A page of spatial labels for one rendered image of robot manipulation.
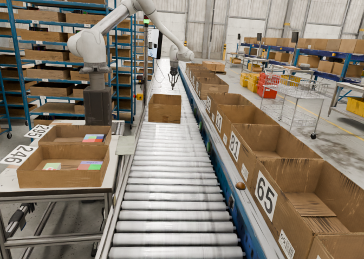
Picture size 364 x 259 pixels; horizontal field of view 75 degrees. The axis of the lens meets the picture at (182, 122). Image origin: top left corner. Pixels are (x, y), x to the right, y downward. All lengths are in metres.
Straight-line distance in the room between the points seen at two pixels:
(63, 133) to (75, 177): 0.65
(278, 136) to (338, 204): 0.53
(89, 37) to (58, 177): 0.95
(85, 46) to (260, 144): 1.30
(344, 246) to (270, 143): 0.81
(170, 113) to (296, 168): 1.29
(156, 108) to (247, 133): 0.97
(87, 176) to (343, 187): 1.09
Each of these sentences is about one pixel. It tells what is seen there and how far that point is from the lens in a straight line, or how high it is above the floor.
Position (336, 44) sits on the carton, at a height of 1.58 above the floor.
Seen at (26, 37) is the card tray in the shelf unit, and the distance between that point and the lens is 3.14.
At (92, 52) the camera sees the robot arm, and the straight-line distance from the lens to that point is 1.80.
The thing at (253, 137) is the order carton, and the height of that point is 0.97.
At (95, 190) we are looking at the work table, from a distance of 1.30.
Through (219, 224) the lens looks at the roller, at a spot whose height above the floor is 0.75.
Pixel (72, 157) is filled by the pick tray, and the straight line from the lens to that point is 1.57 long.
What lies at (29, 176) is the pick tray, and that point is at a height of 0.82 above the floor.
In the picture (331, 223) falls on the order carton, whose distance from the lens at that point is 1.09.
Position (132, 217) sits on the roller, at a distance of 1.12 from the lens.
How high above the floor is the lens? 1.49
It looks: 20 degrees down
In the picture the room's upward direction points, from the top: 4 degrees clockwise
